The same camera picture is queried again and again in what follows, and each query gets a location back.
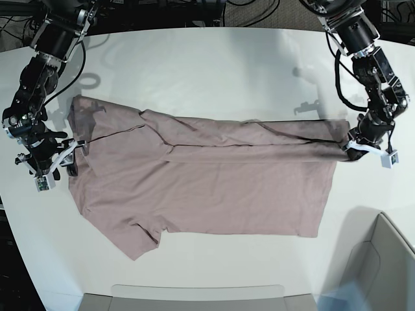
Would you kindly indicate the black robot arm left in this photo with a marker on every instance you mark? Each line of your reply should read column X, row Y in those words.
column 346, row 24

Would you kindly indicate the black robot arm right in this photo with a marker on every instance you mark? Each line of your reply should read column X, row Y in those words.
column 64, row 26

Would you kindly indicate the pink T-shirt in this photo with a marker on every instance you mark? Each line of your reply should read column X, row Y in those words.
column 144, row 172

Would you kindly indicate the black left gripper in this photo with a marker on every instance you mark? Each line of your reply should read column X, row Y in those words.
column 367, row 135

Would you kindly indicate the blue translucent object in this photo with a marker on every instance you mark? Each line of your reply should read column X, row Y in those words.
column 347, row 297

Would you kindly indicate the grey cardboard box right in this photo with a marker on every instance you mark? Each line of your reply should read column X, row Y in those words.
column 384, row 267

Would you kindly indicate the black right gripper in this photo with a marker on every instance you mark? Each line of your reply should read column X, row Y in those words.
column 39, row 137

